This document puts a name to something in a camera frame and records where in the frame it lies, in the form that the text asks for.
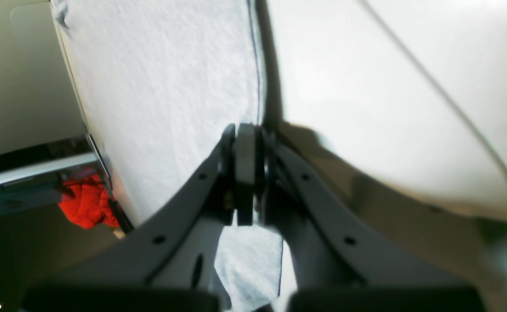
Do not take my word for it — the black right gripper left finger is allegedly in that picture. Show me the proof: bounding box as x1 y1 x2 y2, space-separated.
22 124 236 312

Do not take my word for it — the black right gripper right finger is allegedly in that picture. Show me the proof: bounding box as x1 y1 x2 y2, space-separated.
260 129 485 312

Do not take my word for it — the grey T-shirt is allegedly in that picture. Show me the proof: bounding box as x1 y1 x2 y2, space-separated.
50 0 285 312

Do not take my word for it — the red cloth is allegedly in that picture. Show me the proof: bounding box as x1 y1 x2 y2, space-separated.
58 174 120 229

